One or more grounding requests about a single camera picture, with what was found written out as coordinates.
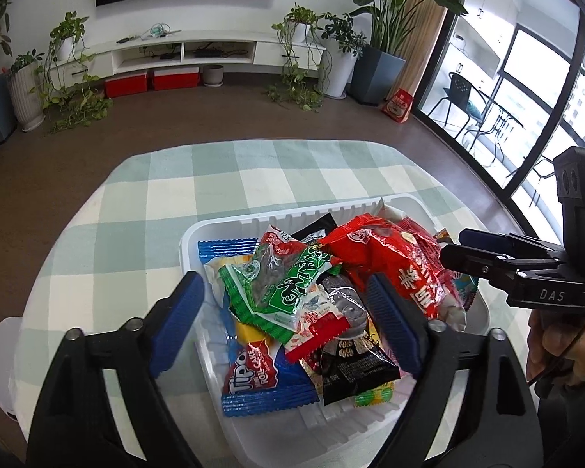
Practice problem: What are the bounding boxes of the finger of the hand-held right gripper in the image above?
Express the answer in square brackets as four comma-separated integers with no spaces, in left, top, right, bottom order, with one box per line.
[457,227,565,262]
[440,244,533,287]

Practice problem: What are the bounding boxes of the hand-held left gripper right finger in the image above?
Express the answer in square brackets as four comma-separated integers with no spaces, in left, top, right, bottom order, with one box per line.
[365,273,543,468]

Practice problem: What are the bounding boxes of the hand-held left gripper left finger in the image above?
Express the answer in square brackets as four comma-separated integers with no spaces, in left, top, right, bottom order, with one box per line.
[27,270,206,468]

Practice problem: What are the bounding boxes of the white plastic tray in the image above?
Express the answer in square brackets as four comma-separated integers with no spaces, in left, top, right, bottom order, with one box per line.
[179,193,491,468]

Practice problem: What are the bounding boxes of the black snack packet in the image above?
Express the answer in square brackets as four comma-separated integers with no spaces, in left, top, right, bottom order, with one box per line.
[291,211,402,407]

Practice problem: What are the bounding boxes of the large red snack packet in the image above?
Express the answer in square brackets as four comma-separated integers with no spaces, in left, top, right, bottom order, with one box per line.
[321,213,469,333]

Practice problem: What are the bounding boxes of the orange cartoon snack packet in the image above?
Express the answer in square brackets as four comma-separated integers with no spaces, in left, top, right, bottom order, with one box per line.
[354,381,397,409]

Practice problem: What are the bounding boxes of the small red white snack packet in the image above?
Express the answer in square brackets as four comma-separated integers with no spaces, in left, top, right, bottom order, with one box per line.
[283,296,354,363]

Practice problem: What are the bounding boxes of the beige long snack packet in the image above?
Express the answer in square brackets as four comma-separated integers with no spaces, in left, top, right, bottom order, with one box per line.
[378,199,408,221]

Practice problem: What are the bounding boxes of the green snack packet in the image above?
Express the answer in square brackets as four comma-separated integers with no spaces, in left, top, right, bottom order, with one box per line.
[218,225,344,345]

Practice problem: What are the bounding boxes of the blue roll cake packet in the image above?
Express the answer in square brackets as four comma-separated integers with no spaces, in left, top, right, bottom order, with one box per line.
[197,238,323,418]

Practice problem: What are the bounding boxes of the person's right forearm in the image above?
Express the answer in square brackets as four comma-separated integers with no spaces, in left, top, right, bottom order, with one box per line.
[535,374,585,468]

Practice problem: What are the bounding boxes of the person's right hand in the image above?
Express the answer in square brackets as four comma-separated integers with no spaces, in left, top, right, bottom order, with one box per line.
[525,307,585,384]

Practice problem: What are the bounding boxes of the black balcony chair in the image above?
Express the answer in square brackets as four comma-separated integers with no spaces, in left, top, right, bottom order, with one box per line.
[506,155,559,208]
[425,71,487,131]

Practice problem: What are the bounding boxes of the green checked tablecloth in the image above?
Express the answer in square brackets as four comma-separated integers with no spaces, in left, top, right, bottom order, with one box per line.
[7,139,512,449]

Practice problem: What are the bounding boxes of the black balcony table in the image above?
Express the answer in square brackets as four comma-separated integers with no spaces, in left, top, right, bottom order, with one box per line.
[462,101,526,158]

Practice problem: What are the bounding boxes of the red paper bag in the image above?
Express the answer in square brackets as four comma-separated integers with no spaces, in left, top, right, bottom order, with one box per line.
[381,88,415,124]

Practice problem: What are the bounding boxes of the white round object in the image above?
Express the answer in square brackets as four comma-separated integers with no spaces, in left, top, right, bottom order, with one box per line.
[0,316,26,421]

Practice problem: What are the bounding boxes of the black framed glass door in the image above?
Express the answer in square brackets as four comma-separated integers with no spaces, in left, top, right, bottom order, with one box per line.
[414,0,585,245]

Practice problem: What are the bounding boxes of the large-leaf plant in blue pot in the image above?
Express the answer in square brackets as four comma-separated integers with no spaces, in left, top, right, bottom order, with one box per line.
[347,0,470,106]

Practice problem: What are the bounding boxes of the beige curtain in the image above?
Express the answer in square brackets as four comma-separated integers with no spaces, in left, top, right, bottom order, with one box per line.
[399,0,462,104]

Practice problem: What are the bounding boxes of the bushy plant in white pot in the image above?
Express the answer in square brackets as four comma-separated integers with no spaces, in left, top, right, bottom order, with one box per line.
[316,11,367,99]

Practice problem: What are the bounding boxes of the small grey pot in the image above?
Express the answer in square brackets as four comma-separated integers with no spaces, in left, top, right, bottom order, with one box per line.
[202,64,226,89]

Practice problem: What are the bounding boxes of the plant in ribbed white pot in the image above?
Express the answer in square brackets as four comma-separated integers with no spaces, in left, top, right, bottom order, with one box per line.
[6,50,48,133]

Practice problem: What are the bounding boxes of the trailing plant in white pot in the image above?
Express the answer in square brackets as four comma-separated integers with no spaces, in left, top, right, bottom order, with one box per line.
[264,4,326,109]
[33,11,114,133]

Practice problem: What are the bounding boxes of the white television cabinet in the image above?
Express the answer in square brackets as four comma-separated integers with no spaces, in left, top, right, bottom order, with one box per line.
[45,30,328,82]

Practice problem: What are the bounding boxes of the black cable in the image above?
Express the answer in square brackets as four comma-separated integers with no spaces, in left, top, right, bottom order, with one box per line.
[529,319,585,387]

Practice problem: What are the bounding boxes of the cables on cabinet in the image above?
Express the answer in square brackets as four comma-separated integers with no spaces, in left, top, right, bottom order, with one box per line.
[116,23,182,44]

